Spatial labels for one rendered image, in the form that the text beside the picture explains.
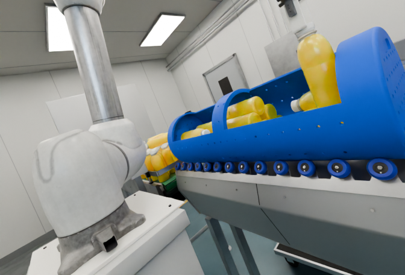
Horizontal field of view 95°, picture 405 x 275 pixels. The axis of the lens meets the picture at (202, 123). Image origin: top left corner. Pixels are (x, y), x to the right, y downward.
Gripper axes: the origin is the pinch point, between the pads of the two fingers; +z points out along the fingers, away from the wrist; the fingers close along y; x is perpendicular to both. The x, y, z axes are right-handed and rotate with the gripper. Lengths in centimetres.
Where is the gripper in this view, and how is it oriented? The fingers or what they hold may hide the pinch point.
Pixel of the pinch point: (299, 17)
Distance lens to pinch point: 55.0
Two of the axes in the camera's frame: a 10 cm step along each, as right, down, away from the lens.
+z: 3.7, 9.3, 0.5
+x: -5.6, 1.8, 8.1
